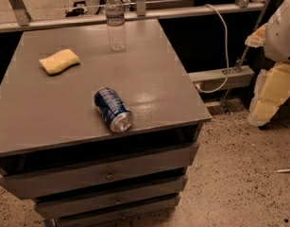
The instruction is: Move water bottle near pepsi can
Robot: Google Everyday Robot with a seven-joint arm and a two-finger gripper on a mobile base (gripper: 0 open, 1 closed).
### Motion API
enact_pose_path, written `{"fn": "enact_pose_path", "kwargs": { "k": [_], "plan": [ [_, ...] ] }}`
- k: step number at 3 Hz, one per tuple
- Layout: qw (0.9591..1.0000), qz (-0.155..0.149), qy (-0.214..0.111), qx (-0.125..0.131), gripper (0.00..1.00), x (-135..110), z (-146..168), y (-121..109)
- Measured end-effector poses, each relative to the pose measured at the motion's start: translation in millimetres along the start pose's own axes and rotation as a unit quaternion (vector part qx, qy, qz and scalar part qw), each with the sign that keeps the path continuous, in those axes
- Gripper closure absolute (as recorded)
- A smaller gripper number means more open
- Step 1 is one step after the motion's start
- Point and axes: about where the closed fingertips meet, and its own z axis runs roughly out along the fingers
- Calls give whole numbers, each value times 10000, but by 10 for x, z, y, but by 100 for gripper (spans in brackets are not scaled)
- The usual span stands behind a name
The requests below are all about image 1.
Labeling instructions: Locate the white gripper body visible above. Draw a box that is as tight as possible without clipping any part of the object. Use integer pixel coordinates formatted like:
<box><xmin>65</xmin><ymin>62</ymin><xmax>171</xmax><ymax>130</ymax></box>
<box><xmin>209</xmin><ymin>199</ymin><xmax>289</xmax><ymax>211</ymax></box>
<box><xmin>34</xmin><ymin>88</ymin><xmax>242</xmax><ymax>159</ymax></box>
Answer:
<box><xmin>264</xmin><ymin>0</ymin><xmax>290</xmax><ymax>63</ymax></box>

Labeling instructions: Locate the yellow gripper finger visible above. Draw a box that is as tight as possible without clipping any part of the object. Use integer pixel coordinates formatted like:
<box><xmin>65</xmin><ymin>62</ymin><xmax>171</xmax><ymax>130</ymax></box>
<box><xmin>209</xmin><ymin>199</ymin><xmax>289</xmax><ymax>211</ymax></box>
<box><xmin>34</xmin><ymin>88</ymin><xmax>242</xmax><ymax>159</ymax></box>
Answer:
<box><xmin>247</xmin><ymin>62</ymin><xmax>290</xmax><ymax>127</ymax></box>
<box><xmin>245</xmin><ymin>24</ymin><xmax>267</xmax><ymax>47</ymax></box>

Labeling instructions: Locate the clear plastic water bottle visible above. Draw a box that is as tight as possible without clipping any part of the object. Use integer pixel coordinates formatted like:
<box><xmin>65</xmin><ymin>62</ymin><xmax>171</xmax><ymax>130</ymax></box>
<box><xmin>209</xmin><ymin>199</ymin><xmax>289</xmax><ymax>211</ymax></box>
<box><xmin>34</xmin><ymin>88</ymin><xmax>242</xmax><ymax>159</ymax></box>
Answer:
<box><xmin>105</xmin><ymin>0</ymin><xmax>126</xmax><ymax>51</ymax></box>

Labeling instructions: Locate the blue pepsi can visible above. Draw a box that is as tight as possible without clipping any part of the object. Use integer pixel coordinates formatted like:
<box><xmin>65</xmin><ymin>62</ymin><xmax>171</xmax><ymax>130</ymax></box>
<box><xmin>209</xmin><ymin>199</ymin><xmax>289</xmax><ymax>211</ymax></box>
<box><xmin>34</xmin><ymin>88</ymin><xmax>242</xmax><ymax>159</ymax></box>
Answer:
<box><xmin>94</xmin><ymin>87</ymin><xmax>133</xmax><ymax>132</ymax></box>

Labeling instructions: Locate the pale stick on floor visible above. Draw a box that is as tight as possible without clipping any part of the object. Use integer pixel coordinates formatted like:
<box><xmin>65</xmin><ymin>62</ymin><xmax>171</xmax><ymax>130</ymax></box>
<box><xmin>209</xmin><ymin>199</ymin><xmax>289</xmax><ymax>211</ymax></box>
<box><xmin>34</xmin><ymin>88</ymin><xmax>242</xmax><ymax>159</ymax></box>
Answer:
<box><xmin>275</xmin><ymin>168</ymin><xmax>290</xmax><ymax>173</ymax></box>

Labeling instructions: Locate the grey drawer cabinet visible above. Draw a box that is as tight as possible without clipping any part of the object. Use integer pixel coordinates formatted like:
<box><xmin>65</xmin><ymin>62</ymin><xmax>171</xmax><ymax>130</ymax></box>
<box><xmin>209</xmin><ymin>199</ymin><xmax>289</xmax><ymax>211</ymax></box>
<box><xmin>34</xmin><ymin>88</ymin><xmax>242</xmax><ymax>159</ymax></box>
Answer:
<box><xmin>0</xmin><ymin>20</ymin><xmax>210</xmax><ymax>227</ymax></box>

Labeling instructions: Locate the top drawer knob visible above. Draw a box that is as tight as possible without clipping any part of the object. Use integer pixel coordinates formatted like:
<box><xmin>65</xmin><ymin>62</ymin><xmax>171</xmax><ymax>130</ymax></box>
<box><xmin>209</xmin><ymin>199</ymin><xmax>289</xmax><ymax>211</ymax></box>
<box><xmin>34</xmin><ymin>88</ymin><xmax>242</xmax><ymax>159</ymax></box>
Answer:
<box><xmin>106</xmin><ymin>171</ymin><xmax>115</xmax><ymax>181</ymax></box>

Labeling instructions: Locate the drawer knob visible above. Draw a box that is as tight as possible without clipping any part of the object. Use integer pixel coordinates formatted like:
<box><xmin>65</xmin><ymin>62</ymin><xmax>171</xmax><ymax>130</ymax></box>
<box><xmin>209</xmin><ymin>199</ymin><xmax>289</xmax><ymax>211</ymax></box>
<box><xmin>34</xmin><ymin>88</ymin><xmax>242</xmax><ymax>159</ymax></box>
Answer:
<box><xmin>106</xmin><ymin>171</ymin><xmax>115</xmax><ymax>181</ymax></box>
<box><xmin>115</xmin><ymin>198</ymin><xmax>122</xmax><ymax>205</ymax></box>

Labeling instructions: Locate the middle drawer knob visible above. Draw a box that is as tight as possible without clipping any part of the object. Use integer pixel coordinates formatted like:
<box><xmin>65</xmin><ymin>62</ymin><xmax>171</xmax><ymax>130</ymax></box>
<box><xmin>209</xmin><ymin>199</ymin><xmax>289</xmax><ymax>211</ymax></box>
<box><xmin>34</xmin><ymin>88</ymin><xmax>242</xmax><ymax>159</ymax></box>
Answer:
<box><xmin>115</xmin><ymin>198</ymin><xmax>122</xmax><ymax>205</ymax></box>

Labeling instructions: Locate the yellow sponge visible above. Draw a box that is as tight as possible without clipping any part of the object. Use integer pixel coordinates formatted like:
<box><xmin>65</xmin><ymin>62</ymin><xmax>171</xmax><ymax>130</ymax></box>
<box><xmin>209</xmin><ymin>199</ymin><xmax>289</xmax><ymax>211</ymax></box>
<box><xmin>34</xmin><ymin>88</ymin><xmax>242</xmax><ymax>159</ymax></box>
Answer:
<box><xmin>39</xmin><ymin>49</ymin><xmax>80</xmax><ymax>76</ymax></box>

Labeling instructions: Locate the white cable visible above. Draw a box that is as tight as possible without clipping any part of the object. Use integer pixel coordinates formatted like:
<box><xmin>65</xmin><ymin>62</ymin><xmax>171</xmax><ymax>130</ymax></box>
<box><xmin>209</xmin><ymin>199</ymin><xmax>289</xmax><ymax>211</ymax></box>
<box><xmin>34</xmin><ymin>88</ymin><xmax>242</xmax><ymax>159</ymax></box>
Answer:
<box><xmin>195</xmin><ymin>3</ymin><xmax>230</xmax><ymax>95</ymax></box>

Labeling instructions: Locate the grey metal frame rail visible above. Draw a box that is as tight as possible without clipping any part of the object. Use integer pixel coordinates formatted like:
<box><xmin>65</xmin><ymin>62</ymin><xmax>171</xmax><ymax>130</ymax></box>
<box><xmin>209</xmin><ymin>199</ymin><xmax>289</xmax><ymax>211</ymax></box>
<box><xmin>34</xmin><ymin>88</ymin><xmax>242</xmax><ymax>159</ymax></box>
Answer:
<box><xmin>0</xmin><ymin>0</ymin><xmax>270</xmax><ymax>33</ymax></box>

